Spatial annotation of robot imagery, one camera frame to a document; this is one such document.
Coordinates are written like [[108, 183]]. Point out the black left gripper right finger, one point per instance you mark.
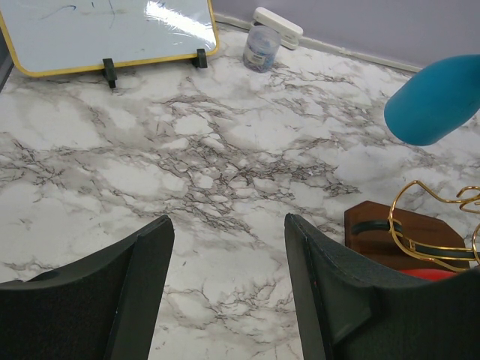
[[350, 307]]

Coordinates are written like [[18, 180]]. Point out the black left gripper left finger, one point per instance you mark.
[[103, 306]]

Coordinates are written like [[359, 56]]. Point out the red wine glass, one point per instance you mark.
[[430, 274]]

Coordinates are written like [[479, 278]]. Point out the blue wine glass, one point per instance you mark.
[[436, 101]]

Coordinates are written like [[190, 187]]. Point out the brown wooden rack base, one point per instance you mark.
[[367, 233]]

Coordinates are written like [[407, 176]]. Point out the clear jar of clips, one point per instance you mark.
[[261, 47]]

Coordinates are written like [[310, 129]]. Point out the yellow framed whiteboard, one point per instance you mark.
[[48, 38]]

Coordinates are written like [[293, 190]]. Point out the gold wire glass rack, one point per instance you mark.
[[431, 240]]

